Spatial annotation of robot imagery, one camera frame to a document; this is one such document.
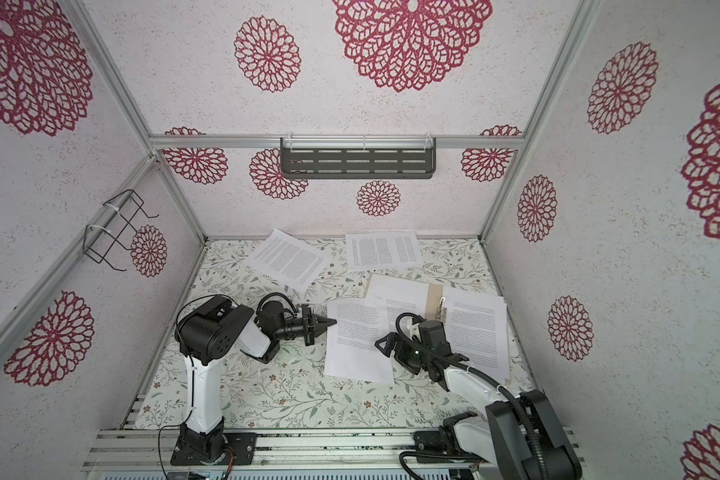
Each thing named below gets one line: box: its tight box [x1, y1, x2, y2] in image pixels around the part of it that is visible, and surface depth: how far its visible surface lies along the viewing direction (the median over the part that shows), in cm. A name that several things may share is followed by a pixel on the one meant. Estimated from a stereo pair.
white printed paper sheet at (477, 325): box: [444, 286, 510, 385], surface depth 99 cm
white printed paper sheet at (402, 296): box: [366, 273, 429, 336], surface depth 106 cm
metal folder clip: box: [436, 296, 447, 323], surface depth 99 cm
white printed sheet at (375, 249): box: [345, 231, 424, 270], surface depth 119 cm
